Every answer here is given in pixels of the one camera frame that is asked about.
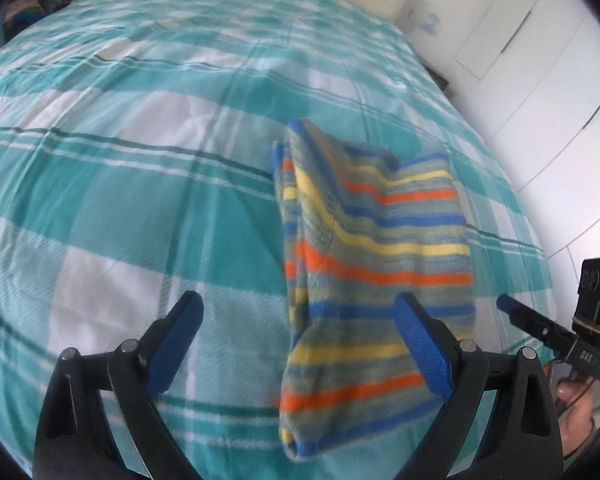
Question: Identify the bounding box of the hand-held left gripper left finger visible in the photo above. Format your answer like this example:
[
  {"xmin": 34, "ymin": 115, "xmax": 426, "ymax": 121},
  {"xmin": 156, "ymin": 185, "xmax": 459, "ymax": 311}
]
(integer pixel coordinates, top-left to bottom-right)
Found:
[{"xmin": 34, "ymin": 290, "xmax": 205, "ymax": 480}]

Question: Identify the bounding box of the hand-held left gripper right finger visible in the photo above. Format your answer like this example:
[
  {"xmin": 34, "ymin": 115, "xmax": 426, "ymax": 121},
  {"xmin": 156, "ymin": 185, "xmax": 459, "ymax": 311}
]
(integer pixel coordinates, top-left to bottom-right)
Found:
[{"xmin": 394, "ymin": 292, "xmax": 565, "ymax": 480}]

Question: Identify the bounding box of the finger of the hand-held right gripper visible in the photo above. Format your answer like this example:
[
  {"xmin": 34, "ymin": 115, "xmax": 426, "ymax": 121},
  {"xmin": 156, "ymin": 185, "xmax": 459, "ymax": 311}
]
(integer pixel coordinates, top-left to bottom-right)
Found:
[{"xmin": 496, "ymin": 294, "xmax": 578, "ymax": 356}]

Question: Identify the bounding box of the striped knit sweater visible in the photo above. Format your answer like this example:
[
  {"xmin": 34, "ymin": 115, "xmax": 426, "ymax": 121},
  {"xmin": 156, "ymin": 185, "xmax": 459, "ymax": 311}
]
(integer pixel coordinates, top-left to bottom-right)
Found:
[{"xmin": 272, "ymin": 119, "xmax": 477, "ymax": 461}]

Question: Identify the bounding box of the person's right hand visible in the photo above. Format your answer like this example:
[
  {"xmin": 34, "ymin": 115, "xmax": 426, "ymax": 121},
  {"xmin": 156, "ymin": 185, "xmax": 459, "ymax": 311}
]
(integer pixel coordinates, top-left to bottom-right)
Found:
[{"xmin": 545, "ymin": 362, "xmax": 598, "ymax": 458}]

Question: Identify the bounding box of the teal plaid bedspread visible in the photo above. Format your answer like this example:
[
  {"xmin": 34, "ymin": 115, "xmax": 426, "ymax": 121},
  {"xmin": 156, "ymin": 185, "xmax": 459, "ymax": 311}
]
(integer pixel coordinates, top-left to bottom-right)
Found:
[{"xmin": 0, "ymin": 0, "xmax": 561, "ymax": 480}]

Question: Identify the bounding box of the white wardrobe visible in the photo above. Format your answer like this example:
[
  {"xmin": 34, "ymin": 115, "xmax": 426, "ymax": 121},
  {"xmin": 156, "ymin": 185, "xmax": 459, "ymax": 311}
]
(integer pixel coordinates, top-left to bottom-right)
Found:
[{"xmin": 450, "ymin": 0, "xmax": 600, "ymax": 261}]

